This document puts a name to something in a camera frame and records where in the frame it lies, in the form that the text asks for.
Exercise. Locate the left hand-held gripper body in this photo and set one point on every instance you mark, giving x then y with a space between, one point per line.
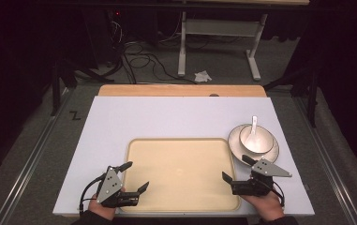
110 185

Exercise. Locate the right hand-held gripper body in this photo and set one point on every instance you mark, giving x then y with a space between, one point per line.
262 176

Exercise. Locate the white plate with dark rim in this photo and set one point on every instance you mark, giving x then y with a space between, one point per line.
236 145

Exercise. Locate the white bowl with dark rim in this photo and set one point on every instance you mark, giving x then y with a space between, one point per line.
260 143

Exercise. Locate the white ceramic spoon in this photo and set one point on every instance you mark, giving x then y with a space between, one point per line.
252 132

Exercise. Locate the beige plastic tray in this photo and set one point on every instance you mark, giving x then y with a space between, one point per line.
179 175

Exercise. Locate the person's left hand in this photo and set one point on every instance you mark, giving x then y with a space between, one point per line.
101 210

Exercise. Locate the person's right hand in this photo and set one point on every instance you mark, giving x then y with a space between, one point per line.
266 206

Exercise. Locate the white board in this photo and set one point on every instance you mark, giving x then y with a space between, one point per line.
166 118

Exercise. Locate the black tape mark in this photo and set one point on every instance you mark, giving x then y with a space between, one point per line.
75 116

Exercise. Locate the wooden table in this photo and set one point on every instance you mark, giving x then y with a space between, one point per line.
166 90

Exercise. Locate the black metal stand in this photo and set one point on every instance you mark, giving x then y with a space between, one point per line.
56 90
313 93

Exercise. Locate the crumpled white paper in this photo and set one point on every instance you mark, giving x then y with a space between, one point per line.
202 76

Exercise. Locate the dark computer case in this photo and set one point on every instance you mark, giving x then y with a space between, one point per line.
102 34

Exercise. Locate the metal floor rail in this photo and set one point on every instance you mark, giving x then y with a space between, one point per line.
32 156
329 162

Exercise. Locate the white metal desk frame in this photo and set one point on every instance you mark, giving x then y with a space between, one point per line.
216 27

